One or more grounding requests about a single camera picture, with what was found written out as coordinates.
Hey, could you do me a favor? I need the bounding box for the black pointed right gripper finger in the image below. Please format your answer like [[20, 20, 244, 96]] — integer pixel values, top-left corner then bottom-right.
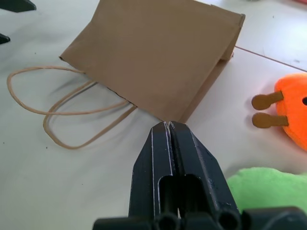
[[0, 0, 37, 13], [0, 33, 11, 46]]

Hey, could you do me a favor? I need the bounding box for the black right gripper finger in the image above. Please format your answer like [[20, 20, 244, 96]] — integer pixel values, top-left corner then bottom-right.
[[128, 121, 174, 218], [169, 121, 240, 218]]

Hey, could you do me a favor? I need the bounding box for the brown paper bag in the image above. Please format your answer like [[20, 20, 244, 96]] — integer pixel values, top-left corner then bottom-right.
[[6, 0, 246, 150]]

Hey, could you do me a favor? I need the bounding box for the green plush toy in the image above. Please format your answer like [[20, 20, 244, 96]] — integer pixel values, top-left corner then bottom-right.
[[226, 167, 307, 214]]

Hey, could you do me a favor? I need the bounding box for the orange plush toy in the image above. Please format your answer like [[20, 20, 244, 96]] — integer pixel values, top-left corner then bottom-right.
[[251, 72, 307, 152]]

